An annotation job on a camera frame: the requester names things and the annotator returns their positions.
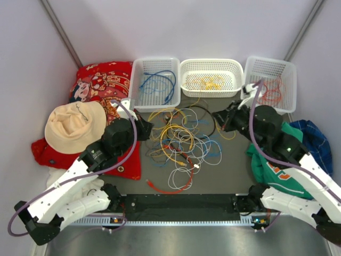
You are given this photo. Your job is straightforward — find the thick yellow ethernet cable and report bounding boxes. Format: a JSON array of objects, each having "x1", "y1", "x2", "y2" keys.
[{"x1": 159, "y1": 124, "x2": 195, "y2": 167}]

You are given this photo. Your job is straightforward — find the white thin cable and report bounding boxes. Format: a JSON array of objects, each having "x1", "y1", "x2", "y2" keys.
[{"x1": 167, "y1": 108, "x2": 223, "y2": 191}]

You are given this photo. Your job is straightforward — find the beige bucket hat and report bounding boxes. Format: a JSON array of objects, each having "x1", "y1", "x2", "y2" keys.
[{"x1": 44, "y1": 101, "x2": 107, "y2": 154}]

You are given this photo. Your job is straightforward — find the grey slotted cable duct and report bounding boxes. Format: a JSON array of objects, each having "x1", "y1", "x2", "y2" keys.
[{"x1": 71, "y1": 215, "x2": 269, "y2": 227}]

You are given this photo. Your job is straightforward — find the thin red cable in basket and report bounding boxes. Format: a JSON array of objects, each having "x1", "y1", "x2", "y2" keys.
[{"x1": 255, "y1": 74, "x2": 286, "y2": 106}]

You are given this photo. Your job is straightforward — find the middle white perforated basket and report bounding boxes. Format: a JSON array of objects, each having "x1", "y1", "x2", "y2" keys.
[{"x1": 180, "y1": 59, "x2": 243, "y2": 98}]

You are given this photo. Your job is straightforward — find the black round cable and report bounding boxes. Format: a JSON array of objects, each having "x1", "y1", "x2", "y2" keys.
[{"x1": 145, "y1": 105, "x2": 216, "y2": 158}]

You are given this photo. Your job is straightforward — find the white mesh basket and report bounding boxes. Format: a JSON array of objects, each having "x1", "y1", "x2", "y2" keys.
[
  {"x1": 243, "y1": 56, "x2": 297, "y2": 115},
  {"x1": 128, "y1": 57, "x2": 181, "y2": 113}
]

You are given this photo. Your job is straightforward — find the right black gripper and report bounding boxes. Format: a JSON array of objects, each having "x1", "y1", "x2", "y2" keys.
[{"x1": 212, "y1": 99, "x2": 265, "y2": 149}]

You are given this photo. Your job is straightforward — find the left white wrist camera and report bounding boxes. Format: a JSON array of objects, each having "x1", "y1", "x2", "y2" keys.
[{"x1": 110, "y1": 98, "x2": 137, "y2": 120}]

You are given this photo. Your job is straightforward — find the left white mesh basket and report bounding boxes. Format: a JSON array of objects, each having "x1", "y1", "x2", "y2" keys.
[{"x1": 128, "y1": 57, "x2": 181, "y2": 113}]

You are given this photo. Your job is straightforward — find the blue plaid cloth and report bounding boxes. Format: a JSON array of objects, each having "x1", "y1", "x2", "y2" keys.
[{"x1": 289, "y1": 119, "x2": 334, "y2": 176}]

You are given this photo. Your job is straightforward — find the red patterned cloth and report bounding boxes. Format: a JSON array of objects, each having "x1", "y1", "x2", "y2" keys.
[{"x1": 31, "y1": 61, "x2": 132, "y2": 169}]

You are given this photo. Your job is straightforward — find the green jersey shirt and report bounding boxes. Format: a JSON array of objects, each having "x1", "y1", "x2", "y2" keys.
[{"x1": 246, "y1": 121, "x2": 314, "y2": 200}]

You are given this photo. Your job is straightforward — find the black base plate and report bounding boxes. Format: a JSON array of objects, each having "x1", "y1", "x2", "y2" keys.
[{"x1": 120, "y1": 194, "x2": 240, "y2": 221}]

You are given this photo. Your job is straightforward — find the white cloth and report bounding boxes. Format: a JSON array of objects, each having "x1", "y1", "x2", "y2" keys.
[{"x1": 46, "y1": 167, "x2": 104, "y2": 201}]

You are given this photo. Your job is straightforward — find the orange red ethernet cable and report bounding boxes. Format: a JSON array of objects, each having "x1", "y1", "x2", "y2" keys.
[{"x1": 145, "y1": 145, "x2": 194, "y2": 195}]

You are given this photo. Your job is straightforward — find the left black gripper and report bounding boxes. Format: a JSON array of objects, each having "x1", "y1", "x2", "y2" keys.
[{"x1": 117, "y1": 112, "x2": 153, "y2": 157}]

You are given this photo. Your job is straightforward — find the right white mesh basket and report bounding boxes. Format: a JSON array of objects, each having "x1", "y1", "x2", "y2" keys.
[{"x1": 243, "y1": 56, "x2": 297, "y2": 115}]

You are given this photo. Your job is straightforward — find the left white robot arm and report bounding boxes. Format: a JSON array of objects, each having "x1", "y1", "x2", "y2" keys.
[{"x1": 14, "y1": 116, "x2": 153, "y2": 245}]

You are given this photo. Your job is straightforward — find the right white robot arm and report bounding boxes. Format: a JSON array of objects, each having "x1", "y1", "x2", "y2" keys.
[{"x1": 213, "y1": 101, "x2": 340, "y2": 246}]

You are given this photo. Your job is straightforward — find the light blue thin cable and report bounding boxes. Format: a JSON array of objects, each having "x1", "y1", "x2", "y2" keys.
[{"x1": 149, "y1": 119, "x2": 223, "y2": 167}]

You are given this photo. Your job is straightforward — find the blue ethernet cable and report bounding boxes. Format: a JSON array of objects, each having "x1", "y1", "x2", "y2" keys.
[{"x1": 139, "y1": 70, "x2": 178, "y2": 105}]

